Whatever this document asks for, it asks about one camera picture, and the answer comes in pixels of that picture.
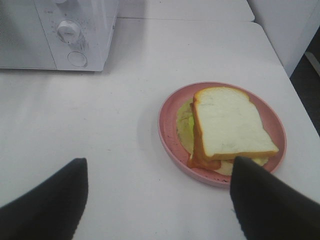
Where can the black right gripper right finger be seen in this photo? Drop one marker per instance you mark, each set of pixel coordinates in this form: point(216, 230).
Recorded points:
point(269, 209)

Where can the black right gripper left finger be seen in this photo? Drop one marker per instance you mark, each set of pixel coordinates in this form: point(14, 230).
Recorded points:
point(50, 211)

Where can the toast sandwich with lettuce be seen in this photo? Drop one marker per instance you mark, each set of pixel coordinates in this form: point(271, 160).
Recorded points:
point(217, 125)

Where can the pink round plate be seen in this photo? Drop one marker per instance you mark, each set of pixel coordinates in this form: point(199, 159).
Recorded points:
point(167, 130)

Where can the round white door button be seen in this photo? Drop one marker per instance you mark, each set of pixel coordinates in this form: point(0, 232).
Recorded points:
point(77, 59)

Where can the white timer knob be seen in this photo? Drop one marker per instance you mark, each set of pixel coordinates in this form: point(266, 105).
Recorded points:
point(68, 32)

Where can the white microwave door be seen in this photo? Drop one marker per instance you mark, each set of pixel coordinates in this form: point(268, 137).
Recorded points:
point(23, 44)

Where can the white microwave oven body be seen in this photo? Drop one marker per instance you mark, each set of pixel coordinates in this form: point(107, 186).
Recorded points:
point(96, 19)

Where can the upper white power knob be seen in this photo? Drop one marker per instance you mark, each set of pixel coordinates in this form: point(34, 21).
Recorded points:
point(58, 1)

